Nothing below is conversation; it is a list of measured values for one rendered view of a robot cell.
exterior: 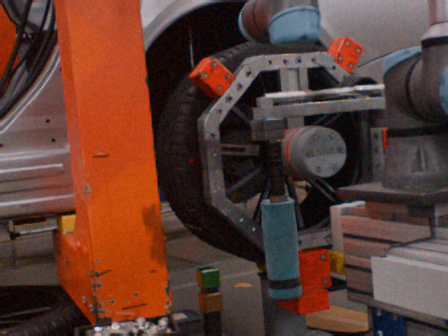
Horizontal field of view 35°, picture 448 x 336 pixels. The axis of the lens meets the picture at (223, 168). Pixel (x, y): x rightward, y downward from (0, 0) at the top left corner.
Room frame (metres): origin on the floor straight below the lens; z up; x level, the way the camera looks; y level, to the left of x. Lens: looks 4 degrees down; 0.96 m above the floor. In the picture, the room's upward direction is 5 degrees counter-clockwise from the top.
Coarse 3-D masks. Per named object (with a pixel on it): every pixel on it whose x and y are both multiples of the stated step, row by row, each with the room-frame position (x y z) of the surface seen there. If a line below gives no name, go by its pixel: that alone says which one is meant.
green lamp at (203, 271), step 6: (198, 270) 1.46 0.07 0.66; (204, 270) 1.45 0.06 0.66; (210, 270) 1.45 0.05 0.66; (216, 270) 1.45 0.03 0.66; (198, 276) 1.46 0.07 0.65; (204, 276) 1.44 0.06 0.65; (210, 276) 1.45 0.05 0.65; (216, 276) 1.45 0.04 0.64; (198, 282) 1.46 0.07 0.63; (204, 282) 1.44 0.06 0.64; (210, 282) 1.45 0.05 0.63; (216, 282) 1.45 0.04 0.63; (204, 288) 1.44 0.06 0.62; (210, 288) 1.45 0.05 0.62
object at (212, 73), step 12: (204, 60) 1.95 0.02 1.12; (216, 60) 1.92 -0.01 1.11; (192, 72) 1.96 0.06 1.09; (204, 72) 1.90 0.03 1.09; (216, 72) 1.91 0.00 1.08; (228, 72) 1.93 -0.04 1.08; (204, 84) 1.91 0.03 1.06; (216, 84) 1.91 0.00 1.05; (228, 84) 1.92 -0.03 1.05; (216, 96) 1.93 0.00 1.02
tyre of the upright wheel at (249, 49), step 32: (224, 64) 2.01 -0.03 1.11; (192, 96) 1.98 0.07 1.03; (160, 128) 2.13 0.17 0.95; (192, 128) 1.97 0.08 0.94; (160, 160) 2.11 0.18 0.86; (192, 160) 1.97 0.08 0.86; (192, 192) 1.97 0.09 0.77; (192, 224) 2.05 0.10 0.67; (224, 224) 2.00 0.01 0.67; (256, 256) 2.03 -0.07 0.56
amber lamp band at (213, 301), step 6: (198, 294) 1.47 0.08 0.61; (204, 294) 1.45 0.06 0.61; (210, 294) 1.45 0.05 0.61; (216, 294) 1.45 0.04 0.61; (204, 300) 1.44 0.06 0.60; (210, 300) 1.44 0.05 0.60; (216, 300) 1.45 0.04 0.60; (204, 306) 1.44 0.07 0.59; (210, 306) 1.44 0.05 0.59; (216, 306) 1.45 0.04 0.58; (204, 312) 1.44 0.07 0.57; (210, 312) 1.44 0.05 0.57
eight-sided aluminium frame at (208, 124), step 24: (240, 72) 1.94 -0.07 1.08; (336, 72) 2.04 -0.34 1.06; (240, 96) 1.94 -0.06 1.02; (360, 96) 2.07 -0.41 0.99; (216, 120) 1.91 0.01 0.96; (360, 120) 2.12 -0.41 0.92; (216, 144) 1.91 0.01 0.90; (360, 144) 2.12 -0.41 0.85; (216, 168) 1.92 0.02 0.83; (216, 192) 1.90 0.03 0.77; (240, 216) 1.93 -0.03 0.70; (312, 240) 2.05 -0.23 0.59
